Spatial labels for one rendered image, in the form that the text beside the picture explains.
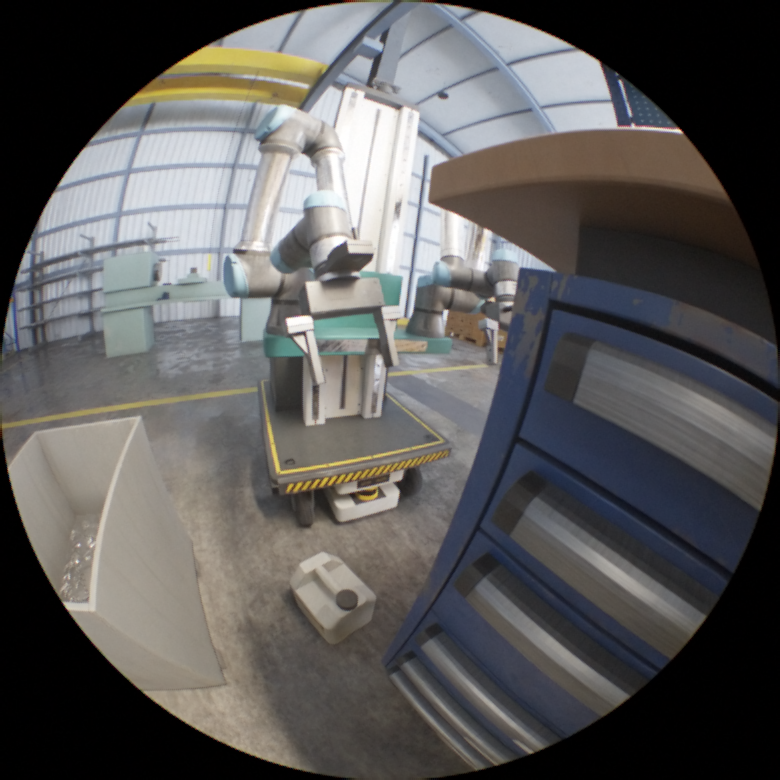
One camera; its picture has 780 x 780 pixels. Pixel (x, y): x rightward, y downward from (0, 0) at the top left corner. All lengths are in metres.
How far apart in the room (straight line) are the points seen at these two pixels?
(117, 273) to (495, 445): 4.61
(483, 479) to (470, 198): 0.16
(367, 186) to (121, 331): 4.05
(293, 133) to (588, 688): 0.90
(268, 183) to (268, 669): 1.24
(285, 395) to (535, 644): 1.15
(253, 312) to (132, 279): 2.07
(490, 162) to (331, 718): 0.96
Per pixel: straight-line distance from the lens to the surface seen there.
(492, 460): 0.16
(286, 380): 1.16
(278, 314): 0.77
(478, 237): 1.00
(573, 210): 0.15
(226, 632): 0.95
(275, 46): 10.35
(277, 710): 0.88
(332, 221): 0.46
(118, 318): 4.56
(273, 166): 0.73
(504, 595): 0.18
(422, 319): 0.95
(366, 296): 0.43
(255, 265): 0.69
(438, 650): 0.30
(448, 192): 0.16
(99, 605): 0.44
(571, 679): 0.19
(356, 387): 1.13
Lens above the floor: 0.86
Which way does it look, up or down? 21 degrees down
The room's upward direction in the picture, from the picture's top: 7 degrees clockwise
